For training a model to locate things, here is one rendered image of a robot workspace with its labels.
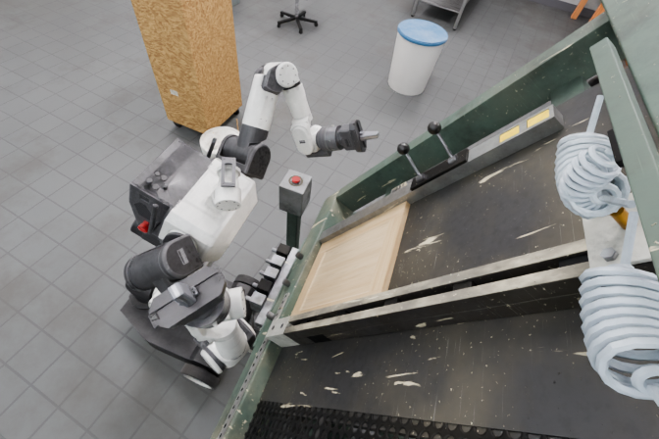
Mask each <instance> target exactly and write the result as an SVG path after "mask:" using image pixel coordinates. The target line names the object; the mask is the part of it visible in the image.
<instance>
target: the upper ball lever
mask: <svg viewBox="0 0 659 439"><path fill-rule="evenodd" d="M440 131H441V124H440V123H439V122H430V123H429V125H428V132H429V133H430V134H432V135H436V136H437V137H438V139H439V141H440V142H441V144H442V146H443V147H444V149H445V151H446V152H447V154H448V156H449V157H450V158H449V159H448V164H449V165H451V164H453V163H455V162H456V161H457V160H458V156H457V155H454V156H453V155H452V153H451V151H450V150H449V148H448V146H447V145H446V143H445V141H444V140H443V138H442V136H441V135H440Z"/></svg>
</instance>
